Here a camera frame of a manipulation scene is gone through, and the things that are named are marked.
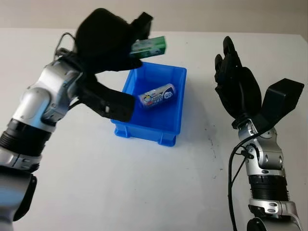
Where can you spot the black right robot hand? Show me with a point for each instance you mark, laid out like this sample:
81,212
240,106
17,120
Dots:
240,91

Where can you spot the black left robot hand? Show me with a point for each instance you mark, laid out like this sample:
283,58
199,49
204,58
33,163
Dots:
103,41

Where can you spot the green toothpaste box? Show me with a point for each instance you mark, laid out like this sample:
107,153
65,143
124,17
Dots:
154,48

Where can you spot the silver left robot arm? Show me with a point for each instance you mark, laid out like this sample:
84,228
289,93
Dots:
36,106

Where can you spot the blue plastic tray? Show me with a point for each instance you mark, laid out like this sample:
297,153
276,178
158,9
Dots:
166,115

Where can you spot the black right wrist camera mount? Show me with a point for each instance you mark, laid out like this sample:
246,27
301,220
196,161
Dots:
281,98

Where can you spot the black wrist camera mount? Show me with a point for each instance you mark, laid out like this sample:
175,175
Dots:
113,106
281,98

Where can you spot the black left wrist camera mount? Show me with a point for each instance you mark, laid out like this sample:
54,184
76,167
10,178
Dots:
113,106

